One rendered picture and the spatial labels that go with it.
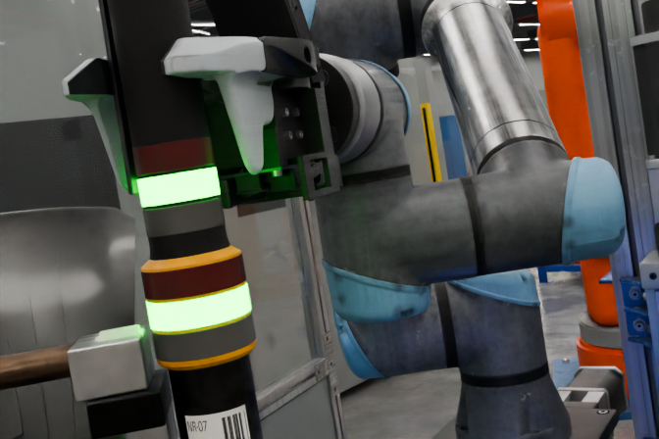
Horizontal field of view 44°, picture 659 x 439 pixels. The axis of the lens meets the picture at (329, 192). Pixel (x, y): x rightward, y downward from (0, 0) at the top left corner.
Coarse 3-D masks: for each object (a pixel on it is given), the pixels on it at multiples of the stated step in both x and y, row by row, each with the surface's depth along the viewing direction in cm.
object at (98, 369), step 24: (96, 336) 36; (144, 336) 35; (72, 360) 34; (96, 360) 34; (120, 360) 34; (144, 360) 34; (96, 384) 34; (120, 384) 34; (144, 384) 34; (168, 384) 37; (96, 408) 33; (120, 408) 33; (144, 408) 34; (168, 408) 35; (96, 432) 33; (120, 432) 33; (144, 432) 34; (168, 432) 34
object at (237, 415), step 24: (240, 360) 35; (192, 384) 34; (216, 384) 34; (240, 384) 35; (192, 408) 34; (216, 408) 34; (240, 408) 35; (192, 432) 34; (216, 432) 34; (240, 432) 34
